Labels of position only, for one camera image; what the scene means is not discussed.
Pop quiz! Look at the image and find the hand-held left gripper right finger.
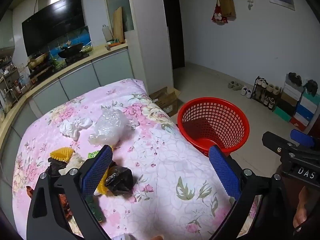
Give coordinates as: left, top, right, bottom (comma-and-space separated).
208, 145, 297, 240

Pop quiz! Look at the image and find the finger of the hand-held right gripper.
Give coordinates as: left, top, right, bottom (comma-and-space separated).
290, 129, 320, 153
262, 131, 300, 157

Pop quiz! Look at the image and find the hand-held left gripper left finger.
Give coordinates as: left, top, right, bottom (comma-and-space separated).
26, 144, 113, 240

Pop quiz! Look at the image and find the green snack packet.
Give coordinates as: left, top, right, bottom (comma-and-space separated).
86, 150, 105, 223

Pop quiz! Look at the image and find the cream cloth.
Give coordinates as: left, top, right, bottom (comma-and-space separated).
59, 152, 84, 175

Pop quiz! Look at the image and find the red plastic mesh basket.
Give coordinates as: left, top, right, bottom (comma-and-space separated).
177, 97, 250, 158

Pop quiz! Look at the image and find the clear plastic bag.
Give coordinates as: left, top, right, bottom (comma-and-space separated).
89, 106, 139, 147

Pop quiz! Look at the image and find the orange wrapper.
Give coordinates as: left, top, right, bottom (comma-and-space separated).
26, 185, 73, 222

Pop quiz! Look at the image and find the white plastic bag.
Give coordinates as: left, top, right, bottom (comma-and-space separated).
59, 117, 93, 140

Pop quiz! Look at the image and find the person's right hand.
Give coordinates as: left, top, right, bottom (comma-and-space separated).
292, 185, 317, 233

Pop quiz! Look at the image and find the stack of shoe boxes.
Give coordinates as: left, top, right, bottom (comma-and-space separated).
274, 79, 317, 132

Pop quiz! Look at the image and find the black shoe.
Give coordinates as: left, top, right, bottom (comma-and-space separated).
305, 79, 318, 97
288, 72, 303, 84

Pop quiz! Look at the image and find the black shoe rack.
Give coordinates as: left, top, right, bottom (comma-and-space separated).
251, 76, 282, 110

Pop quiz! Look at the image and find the pink floral blanket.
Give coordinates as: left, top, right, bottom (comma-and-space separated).
12, 78, 263, 240

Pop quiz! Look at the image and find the open cardboard box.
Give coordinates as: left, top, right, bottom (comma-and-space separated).
149, 87, 182, 117

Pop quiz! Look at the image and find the kitchen counter with grey cabinets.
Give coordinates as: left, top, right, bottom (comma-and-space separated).
0, 42, 135, 205

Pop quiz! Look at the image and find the black gas stove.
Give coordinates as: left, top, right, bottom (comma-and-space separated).
28, 52, 90, 78

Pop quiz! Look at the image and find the black wok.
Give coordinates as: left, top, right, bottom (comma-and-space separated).
58, 42, 84, 58

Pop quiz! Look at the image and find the gold cooking pan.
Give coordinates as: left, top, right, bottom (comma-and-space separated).
26, 53, 49, 69

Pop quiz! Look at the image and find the metal kitchen rack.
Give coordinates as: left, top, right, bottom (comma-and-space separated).
0, 60, 20, 105

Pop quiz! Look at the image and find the white plastic bottle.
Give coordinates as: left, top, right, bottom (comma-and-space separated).
102, 24, 113, 42

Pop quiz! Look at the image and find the blue backsplash sheet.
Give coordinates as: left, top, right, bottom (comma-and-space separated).
30, 26, 93, 64

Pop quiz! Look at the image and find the red hanging bag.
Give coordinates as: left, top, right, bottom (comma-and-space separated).
211, 0, 228, 25

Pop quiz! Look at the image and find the wooden cutting board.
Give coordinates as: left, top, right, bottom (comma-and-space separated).
112, 6, 124, 43

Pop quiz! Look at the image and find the black range hood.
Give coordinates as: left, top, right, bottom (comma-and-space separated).
21, 0, 85, 57

